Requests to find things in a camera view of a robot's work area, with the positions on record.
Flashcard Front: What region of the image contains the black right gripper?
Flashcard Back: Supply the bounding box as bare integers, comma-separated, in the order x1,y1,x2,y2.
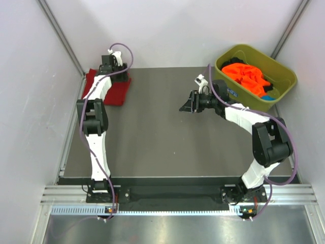
179,90,218,113

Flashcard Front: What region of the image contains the dark red t-shirt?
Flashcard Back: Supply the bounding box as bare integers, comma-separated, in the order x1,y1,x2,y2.
82,69,132,106

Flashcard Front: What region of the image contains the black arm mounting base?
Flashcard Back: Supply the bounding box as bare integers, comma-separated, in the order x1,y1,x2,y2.
86,177,267,211

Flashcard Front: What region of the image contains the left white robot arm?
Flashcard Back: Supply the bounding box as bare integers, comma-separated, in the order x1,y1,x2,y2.
76,50,128,203

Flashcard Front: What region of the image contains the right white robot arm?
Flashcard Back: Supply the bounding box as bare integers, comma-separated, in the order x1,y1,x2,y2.
180,75,293,205

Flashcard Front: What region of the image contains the black garment in bin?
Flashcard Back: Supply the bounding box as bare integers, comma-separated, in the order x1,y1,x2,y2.
221,57,246,69

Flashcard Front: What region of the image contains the orange t-shirt in bin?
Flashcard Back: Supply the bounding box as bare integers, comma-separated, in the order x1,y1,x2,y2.
221,63,273,98

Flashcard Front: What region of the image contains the olive green plastic bin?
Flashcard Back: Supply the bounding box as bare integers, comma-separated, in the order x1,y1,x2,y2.
214,44,297,112

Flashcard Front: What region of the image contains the blue garment in bin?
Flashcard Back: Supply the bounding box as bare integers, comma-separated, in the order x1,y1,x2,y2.
261,95,275,101

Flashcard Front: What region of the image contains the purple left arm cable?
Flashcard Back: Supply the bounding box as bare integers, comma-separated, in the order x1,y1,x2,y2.
79,43,135,224

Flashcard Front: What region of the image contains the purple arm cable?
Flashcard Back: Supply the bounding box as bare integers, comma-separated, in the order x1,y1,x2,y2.
79,43,135,224
207,64,299,222

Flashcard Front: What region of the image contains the left aluminium frame post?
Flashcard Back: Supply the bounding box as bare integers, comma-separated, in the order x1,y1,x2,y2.
36,0,85,77

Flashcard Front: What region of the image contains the aluminium frame post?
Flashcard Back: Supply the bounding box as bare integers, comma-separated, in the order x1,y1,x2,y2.
271,0,311,59
36,0,85,77

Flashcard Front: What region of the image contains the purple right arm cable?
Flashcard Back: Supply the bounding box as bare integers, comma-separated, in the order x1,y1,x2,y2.
207,64,299,222

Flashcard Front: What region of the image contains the right aluminium frame post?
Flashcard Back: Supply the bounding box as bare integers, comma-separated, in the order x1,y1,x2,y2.
271,0,311,59

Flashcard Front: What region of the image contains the slotted grey cable duct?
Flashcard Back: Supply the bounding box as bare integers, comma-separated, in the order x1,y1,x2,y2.
51,205,243,216

